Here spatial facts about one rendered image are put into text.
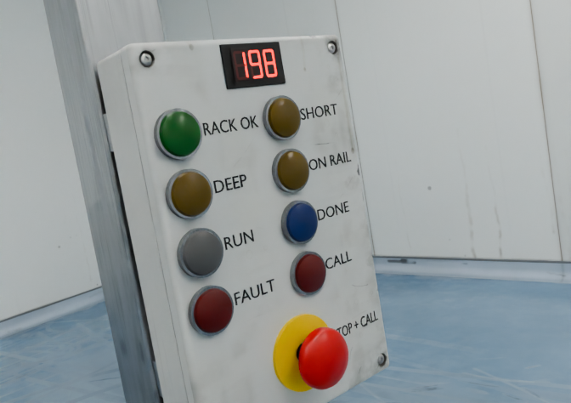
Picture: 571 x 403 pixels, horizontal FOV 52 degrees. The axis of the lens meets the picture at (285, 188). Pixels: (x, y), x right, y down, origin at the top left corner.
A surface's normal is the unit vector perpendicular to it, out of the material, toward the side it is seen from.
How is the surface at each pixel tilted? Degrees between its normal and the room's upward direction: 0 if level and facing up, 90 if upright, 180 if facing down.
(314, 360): 79
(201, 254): 90
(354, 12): 90
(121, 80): 90
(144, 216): 90
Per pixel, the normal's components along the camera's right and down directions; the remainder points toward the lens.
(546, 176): -0.66, 0.18
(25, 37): 0.73, -0.05
